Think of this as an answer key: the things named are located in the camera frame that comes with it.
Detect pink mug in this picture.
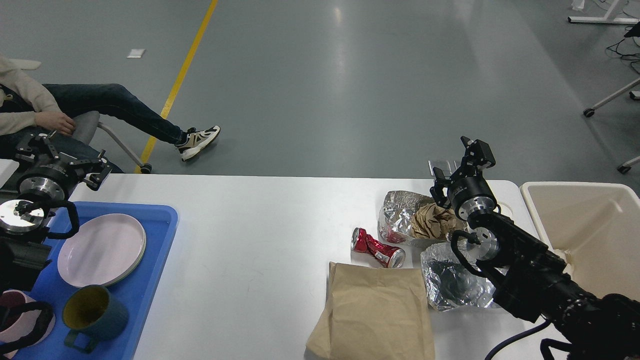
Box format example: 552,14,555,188
0,289,56,360

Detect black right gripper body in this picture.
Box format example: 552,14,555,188
441,172,498,221

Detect crumpled foil sheet lower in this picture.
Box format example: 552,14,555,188
420,243,501,312

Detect translucent plastic cup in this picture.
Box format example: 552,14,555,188
495,202,515,221

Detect seated person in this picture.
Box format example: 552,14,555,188
0,56,221,162

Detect crumpled foil bag upper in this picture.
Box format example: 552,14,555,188
378,190,449,249

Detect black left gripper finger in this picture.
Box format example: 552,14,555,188
14,131,58,163
70,150,113,191

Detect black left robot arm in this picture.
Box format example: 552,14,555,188
0,132,113,292

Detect crushed red soda can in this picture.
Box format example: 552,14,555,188
350,227,406,269

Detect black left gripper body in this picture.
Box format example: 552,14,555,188
17,157,83,202

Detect floor outlet plates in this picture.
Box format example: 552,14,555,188
428,160,461,178

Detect brown paper bag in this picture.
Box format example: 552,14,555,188
306,262,435,360

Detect brown paper ball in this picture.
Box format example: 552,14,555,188
410,203,467,241

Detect white table leg frame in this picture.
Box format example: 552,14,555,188
567,0,639,26

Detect grey office chair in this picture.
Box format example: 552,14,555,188
71,111,153,174

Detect green plate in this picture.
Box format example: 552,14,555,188
103,221,147,287

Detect rolling chair base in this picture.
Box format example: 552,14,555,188
583,77,640,175

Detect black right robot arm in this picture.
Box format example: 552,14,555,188
430,136,640,360

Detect beige plastic bin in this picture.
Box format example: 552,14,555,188
520,181,640,301

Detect white side table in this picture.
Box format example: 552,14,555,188
0,158,19,188

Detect dark teal mug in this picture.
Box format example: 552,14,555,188
62,284,130,354

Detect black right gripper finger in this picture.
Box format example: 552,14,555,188
430,167,451,207
460,136,496,177

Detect pink plate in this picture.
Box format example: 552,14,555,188
57,213,140,289

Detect white paper on floor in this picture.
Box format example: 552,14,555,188
126,48,146,59

